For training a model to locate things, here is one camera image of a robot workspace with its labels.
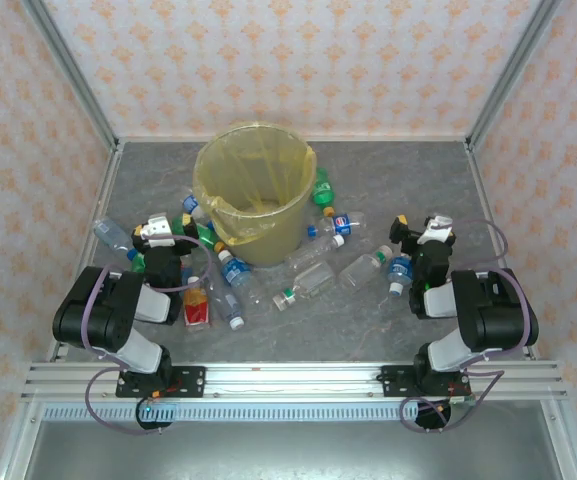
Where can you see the green bottle orange cap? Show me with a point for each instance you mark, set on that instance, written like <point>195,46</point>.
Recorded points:
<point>207,239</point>

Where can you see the green plastic bottle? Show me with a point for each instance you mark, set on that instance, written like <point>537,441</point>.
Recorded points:
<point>138,263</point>

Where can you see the clear bottle blue cap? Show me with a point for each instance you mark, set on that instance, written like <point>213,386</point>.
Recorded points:
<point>109,233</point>

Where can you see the blue label bottle white cap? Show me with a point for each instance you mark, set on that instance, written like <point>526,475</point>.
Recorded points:
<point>399,271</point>
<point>235,272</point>

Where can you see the red yellow label bottle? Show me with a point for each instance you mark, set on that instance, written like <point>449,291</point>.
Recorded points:
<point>195,307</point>

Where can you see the clear bottle green cap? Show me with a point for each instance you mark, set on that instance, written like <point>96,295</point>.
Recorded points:
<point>360,272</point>
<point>308,282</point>

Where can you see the bluish clear bottle white cap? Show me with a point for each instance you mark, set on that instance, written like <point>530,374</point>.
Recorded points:
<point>223,300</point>

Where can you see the green Sprite bottle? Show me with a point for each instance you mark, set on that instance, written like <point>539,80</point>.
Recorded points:
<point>322,192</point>

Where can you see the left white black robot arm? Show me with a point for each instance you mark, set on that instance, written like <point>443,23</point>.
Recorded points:
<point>93,310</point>

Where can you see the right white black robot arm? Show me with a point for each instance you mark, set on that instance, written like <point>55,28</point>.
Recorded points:
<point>493,310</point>

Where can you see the yellow plastic bin liner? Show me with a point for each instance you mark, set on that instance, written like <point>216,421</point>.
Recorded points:
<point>248,165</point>

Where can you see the yellow plastic bin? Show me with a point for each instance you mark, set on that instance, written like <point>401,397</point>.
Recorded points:
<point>273,250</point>

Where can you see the Pepsi label clear bottle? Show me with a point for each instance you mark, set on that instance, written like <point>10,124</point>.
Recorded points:
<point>340,223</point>

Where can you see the grey metal sheet panel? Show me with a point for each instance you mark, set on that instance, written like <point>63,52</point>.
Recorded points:
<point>293,450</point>

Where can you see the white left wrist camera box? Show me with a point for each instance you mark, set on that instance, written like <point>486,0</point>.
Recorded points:
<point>160,227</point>

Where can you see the aluminium table side rail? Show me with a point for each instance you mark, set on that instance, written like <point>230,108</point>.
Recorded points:
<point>109,170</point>
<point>473,160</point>

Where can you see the aluminium table back rail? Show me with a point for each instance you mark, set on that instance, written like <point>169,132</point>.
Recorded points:
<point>368,138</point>

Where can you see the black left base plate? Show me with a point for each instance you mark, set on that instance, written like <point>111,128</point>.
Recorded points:
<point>193,380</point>

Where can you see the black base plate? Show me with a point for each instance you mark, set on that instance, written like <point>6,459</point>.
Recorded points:
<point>193,380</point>
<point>393,380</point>

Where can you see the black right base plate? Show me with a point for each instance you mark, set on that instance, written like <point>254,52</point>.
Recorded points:
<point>393,380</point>

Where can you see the aluminium mounting rail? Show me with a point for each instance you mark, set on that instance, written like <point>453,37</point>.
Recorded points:
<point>293,380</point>

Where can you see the aluminium frame post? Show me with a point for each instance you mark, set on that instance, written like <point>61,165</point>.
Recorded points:
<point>74,70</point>
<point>512,70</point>

